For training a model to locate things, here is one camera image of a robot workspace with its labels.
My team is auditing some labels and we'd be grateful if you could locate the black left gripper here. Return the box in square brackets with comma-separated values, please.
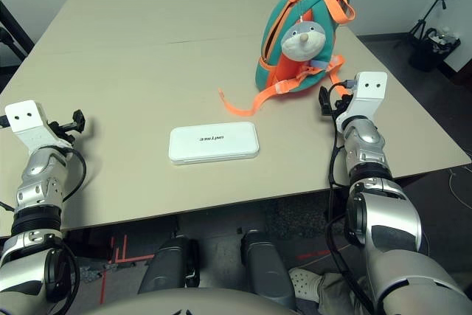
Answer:
[49, 109, 86, 144]

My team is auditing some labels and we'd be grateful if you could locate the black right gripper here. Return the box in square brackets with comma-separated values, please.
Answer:
[318, 86, 354, 117]

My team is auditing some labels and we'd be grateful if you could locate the grey white plush toy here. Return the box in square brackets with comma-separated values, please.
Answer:
[281, 21, 327, 62]

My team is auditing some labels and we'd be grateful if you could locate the teal and orange backpack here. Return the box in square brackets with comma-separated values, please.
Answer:
[218, 0, 357, 117]

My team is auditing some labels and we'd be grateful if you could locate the white plastic pencil case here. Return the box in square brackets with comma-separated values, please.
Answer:
[168, 121, 260, 165]

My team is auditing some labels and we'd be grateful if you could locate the black trash bin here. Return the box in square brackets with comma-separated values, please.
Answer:
[408, 27, 462, 72]

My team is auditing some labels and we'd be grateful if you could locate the black tripod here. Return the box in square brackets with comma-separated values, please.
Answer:
[393, 0, 460, 49]

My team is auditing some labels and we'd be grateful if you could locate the grey perforated metal strip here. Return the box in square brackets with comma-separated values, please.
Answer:
[77, 263, 112, 283]

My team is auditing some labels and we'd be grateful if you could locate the grey robot left leg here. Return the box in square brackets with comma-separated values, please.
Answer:
[138, 235, 202, 297]

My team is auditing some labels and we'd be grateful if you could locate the grey robot leg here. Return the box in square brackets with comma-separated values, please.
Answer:
[240, 229, 296, 311]
[138, 235, 202, 297]

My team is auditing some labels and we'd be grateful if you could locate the grey robot right leg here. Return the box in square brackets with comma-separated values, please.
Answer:
[240, 229, 296, 311]

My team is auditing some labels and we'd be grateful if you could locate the white clog shoe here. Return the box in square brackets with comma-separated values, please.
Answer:
[288, 267, 322, 303]

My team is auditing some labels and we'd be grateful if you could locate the khaki trouser leg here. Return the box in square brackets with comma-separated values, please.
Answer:
[316, 272, 374, 315]

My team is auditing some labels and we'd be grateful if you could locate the grey robot torso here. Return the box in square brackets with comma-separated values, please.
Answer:
[79, 287, 296, 315]

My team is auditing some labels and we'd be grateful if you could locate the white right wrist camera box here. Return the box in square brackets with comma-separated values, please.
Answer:
[334, 71, 389, 126]

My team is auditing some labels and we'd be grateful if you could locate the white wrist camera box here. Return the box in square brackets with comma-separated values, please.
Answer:
[4, 100, 73, 155]
[334, 71, 389, 126]

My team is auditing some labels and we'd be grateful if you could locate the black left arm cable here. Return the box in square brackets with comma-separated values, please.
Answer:
[51, 147, 88, 204]

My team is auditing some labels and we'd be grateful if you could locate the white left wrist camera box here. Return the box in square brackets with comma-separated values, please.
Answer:
[4, 100, 73, 155]

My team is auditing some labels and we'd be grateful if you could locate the black metal side table frame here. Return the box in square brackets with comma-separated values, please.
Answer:
[0, 0, 36, 77]

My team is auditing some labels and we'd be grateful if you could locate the thin white floor cable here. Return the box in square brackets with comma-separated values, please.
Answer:
[447, 166, 472, 217]

